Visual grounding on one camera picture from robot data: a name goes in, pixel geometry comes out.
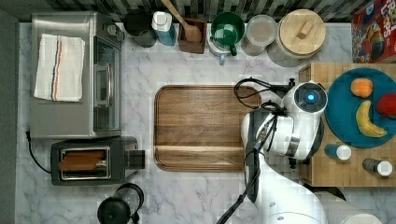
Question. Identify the teal plate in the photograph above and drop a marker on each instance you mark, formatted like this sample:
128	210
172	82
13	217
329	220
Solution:
343	104

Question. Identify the orange fruit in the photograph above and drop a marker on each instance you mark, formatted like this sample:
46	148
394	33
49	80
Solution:
362	87

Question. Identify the teal shaker with white lid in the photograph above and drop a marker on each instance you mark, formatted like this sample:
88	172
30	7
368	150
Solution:
339	152

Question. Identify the wooden cutting board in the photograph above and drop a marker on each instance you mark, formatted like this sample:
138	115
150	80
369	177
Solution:
197	128

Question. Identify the white canister with wooden lid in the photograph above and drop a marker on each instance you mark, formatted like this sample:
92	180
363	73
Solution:
299	36

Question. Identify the light blue mug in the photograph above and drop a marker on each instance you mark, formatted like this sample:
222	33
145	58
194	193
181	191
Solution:
221	53

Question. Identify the white paper towel roll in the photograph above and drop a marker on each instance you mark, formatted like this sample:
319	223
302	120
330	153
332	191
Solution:
339	211

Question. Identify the black cup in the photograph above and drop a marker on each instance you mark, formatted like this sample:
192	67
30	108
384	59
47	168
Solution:
137	23

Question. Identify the brown toast slice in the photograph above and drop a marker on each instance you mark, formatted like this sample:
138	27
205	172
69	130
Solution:
81	160

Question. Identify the grey shaker with white lid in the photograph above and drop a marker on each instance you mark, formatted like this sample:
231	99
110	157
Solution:
383	168

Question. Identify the froot loops cereal box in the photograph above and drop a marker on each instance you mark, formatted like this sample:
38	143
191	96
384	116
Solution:
374	33

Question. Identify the white striped towel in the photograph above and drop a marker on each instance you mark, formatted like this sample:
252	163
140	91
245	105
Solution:
59	69

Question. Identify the brown wooden utensil holder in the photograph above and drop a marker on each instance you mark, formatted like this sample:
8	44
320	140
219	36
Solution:
191	47

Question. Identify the wooden drawer box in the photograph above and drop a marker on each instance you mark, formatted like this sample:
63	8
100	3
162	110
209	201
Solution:
323	171

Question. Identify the blue bottle with white cap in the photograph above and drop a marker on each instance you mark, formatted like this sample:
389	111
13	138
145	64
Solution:
164	28

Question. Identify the stainless steel toaster oven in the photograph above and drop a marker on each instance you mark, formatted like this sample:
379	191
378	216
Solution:
97	113

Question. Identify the black toaster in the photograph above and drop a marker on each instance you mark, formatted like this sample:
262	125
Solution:
122	158

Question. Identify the wooden spoon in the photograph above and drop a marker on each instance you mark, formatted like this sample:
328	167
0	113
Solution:
183	21

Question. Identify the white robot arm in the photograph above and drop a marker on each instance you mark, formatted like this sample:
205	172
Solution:
288	129

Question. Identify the glass jar of grains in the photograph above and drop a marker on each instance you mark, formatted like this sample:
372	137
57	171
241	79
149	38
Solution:
260	33

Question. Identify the yellow banana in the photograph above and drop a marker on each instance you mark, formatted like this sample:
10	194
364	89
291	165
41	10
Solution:
365	126

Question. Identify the red apple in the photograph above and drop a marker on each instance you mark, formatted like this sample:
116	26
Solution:
386	105

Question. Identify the green mug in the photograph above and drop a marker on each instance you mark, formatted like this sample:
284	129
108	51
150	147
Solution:
227	29

